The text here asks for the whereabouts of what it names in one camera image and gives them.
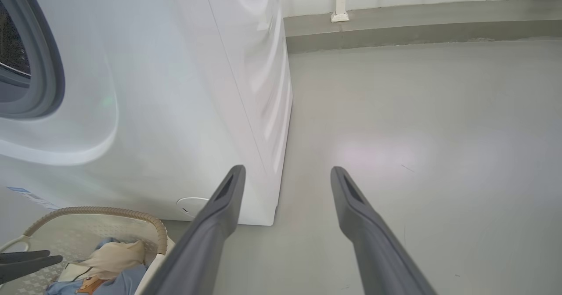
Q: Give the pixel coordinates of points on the round white filter cover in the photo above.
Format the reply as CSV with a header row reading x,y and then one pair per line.
x,y
191,206

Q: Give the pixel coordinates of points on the white metal railing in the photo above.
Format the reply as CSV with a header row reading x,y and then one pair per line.
x,y
340,1

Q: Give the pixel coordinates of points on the cream perforated laundry basket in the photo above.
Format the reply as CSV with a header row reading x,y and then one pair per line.
x,y
66,231

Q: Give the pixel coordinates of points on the blue garment with orange patches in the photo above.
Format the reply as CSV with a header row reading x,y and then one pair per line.
x,y
127,285

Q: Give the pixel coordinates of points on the beige garment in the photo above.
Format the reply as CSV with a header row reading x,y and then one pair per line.
x,y
114,257

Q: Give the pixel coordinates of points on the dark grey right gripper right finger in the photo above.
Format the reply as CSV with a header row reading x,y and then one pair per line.
x,y
373,246

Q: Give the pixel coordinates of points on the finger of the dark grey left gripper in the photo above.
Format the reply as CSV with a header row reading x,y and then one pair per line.
x,y
22,268
22,256

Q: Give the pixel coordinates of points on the grey rubber door gasket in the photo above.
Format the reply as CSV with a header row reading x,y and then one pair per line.
x,y
46,66

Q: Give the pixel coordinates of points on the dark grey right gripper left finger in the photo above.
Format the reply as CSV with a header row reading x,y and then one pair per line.
x,y
206,242

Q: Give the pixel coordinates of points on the white front-load washing machine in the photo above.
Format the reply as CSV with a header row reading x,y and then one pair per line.
x,y
175,88

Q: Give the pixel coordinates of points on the blue energy label sticker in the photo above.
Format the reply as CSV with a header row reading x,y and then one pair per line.
x,y
33,197

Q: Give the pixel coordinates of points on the perforated steel washer drum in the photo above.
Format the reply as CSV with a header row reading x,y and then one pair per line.
x,y
11,49

